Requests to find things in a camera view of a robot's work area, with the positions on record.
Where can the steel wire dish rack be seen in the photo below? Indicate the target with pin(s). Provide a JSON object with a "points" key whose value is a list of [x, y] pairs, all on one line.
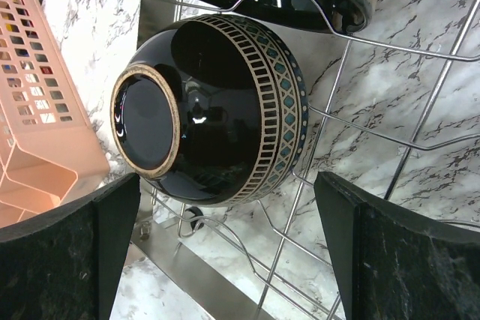
{"points": [[400, 121]]}

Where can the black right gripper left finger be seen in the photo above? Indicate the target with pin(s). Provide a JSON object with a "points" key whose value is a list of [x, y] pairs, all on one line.
{"points": [[66, 263]]}

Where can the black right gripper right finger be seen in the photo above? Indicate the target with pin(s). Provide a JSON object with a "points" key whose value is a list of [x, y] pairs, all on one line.
{"points": [[393, 263]]}

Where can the dark patterned cream-inside bowl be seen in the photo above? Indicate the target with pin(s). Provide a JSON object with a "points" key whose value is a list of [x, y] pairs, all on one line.
{"points": [[211, 111]]}

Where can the peach plastic file organizer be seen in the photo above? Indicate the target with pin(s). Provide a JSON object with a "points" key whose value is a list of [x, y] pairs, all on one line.
{"points": [[50, 154]]}

